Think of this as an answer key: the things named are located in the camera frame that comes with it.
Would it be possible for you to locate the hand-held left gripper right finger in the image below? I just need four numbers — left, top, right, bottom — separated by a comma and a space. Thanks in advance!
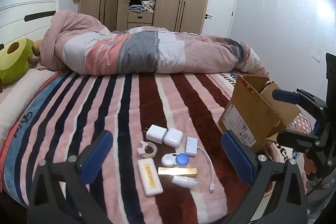
221, 130, 307, 224

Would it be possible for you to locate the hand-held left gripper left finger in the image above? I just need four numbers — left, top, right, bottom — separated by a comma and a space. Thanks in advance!
28, 130, 114, 224

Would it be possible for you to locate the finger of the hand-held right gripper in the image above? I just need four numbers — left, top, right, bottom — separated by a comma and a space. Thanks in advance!
278, 128, 319, 153
272, 88, 328, 119

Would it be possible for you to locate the brown cardboard box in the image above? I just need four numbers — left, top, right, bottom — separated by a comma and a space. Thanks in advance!
218, 74, 301, 153

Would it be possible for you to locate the pink polka dot cloth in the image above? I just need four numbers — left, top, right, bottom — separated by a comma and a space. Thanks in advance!
289, 111, 313, 135

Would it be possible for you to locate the clear tape roll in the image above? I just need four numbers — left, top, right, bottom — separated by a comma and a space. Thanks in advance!
137, 140, 158, 157

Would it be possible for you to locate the striped fleece blanket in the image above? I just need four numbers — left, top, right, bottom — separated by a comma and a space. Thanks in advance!
0, 70, 289, 216

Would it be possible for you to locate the white and blue contact lens case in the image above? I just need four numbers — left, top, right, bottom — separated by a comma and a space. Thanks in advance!
161, 153, 189, 168

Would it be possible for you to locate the white rectangular case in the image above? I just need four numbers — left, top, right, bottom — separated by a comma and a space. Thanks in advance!
138, 158, 164, 197

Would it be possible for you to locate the small white bottle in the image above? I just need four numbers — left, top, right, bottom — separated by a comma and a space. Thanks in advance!
171, 176, 202, 189

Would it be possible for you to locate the gold bar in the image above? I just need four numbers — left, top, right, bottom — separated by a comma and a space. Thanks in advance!
158, 167, 199, 177

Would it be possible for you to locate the white charger plug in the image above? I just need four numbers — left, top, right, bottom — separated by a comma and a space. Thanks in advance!
143, 124, 168, 141

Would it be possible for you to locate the white earbuds case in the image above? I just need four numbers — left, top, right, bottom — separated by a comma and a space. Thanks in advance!
163, 129, 183, 147

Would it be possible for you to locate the cream bed sheet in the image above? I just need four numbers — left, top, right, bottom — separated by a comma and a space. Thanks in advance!
0, 69, 63, 138

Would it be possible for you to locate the pink and grey quilt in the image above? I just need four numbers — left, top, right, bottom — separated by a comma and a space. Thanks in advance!
41, 10, 269, 76

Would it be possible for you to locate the white door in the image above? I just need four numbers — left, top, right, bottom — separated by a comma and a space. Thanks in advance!
202, 0, 239, 38

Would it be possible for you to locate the brown plush toy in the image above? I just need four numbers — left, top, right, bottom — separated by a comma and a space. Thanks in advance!
28, 40, 44, 68

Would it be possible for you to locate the green avocado plush toy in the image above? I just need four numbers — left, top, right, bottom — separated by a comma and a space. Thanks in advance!
0, 39, 34, 85

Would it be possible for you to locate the pile of clothes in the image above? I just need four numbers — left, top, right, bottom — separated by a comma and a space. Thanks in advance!
129, 0, 156, 13

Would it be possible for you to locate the white bed headboard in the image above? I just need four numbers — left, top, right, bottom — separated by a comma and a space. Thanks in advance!
0, 0, 59, 45

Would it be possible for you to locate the white adapter hub with cable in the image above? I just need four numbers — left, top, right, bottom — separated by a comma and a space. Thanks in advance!
185, 136, 216, 193

